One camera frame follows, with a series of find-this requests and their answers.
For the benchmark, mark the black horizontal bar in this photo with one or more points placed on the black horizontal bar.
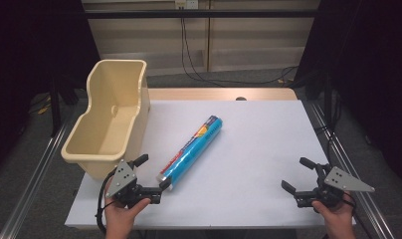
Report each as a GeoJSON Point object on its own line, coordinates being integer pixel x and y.
{"type": "Point", "coordinates": [202, 13]}

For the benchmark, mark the white table mat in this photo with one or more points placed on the white table mat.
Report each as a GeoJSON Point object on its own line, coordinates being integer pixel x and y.
{"type": "Point", "coordinates": [255, 149]}

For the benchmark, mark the person's right hand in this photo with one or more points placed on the person's right hand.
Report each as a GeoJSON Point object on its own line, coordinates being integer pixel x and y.
{"type": "Point", "coordinates": [338, 220]}

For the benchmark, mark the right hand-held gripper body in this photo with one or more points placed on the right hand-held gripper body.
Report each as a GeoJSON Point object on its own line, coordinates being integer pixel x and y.
{"type": "Point", "coordinates": [338, 181]}

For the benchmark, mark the blue plastic wrap roll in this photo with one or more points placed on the blue plastic wrap roll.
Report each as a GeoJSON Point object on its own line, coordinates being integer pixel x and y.
{"type": "Point", "coordinates": [192, 149]}

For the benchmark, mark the beige plastic bin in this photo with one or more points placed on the beige plastic bin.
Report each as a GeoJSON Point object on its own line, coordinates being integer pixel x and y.
{"type": "Point", "coordinates": [102, 132]}

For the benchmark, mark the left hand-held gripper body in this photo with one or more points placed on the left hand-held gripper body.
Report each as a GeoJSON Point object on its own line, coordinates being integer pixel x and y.
{"type": "Point", "coordinates": [122, 181]}

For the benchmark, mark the dark curtain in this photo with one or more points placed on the dark curtain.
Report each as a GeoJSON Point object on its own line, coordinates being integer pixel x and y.
{"type": "Point", "coordinates": [30, 49]}
{"type": "Point", "coordinates": [371, 66]}

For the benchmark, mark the white wall socket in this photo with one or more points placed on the white wall socket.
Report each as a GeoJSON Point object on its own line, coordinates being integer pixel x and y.
{"type": "Point", "coordinates": [186, 4]}

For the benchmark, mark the metal floor rail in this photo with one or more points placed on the metal floor rail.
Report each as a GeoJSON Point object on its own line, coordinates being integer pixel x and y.
{"type": "Point", "coordinates": [355, 166]}
{"type": "Point", "coordinates": [30, 186]}

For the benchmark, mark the person's left hand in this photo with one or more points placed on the person's left hand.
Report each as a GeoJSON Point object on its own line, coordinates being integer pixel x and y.
{"type": "Point", "coordinates": [119, 220]}

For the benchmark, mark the black metal stand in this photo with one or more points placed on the black metal stand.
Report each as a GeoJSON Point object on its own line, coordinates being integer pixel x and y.
{"type": "Point", "coordinates": [55, 106]}
{"type": "Point", "coordinates": [327, 99]}

